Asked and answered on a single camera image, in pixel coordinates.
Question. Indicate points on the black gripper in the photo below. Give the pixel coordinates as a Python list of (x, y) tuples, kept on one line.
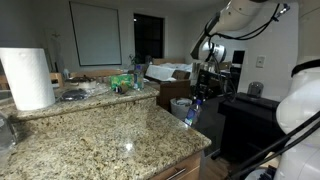
[(206, 78)]

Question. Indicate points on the clear water bottle blue cap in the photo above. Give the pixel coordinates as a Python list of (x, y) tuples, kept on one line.
[(192, 113), (138, 80)]

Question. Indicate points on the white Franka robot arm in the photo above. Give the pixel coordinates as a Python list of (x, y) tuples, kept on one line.
[(300, 110)]

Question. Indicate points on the white trash bin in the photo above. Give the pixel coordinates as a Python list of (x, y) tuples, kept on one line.
[(180, 108)]

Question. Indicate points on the brown wooden desk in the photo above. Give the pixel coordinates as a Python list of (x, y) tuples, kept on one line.
[(173, 90)]

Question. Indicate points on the white desk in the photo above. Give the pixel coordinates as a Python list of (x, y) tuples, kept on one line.
[(230, 71)]

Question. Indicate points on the black computer monitor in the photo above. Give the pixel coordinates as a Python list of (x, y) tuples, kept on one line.
[(238, 57)]

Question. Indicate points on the grey metal cup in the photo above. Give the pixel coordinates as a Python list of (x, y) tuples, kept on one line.
[(255, 90)]

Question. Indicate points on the wooden drawer front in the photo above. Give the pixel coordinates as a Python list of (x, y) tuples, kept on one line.
[(190, 165)]

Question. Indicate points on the green houseplant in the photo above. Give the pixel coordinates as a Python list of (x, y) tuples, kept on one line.
[(135, 60)]

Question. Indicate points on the dark window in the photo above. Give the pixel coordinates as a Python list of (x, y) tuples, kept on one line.
[(148, 36)]

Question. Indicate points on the small brown jar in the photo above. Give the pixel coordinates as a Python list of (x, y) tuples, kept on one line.
[(122, 88)]

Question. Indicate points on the green snack package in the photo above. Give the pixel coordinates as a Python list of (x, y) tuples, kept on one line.
[(120, 80)]

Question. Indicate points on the light wooden board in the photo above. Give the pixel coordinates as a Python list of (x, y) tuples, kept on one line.
[(271, 162)]

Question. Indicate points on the clear plastic wrap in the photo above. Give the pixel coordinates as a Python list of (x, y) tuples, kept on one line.
[(99, 90)]

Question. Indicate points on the wooden table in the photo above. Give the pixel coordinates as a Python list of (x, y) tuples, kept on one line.
[(96, 73)]

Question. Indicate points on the round dish dark contents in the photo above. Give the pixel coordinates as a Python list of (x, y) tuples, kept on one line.
[(81, 82)]

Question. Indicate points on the white projector screen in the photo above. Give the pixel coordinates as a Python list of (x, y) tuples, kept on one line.
[(96, 33)]

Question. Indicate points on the black round lid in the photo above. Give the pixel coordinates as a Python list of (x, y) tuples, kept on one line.
[(73, 95)]

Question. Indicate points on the wooden chair back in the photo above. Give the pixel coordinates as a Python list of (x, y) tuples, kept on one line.
[(56, 79)]

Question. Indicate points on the white paper towel roll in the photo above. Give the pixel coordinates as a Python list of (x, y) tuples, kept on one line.
[(28, 80)]

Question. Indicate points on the clear plastic container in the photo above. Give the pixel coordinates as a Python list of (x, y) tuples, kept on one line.
[(6, 133)]

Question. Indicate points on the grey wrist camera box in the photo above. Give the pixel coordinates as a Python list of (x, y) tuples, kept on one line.
[(202, 66)]

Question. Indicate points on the white light switch plate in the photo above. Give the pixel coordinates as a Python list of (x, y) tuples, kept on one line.
[(260, 62)]

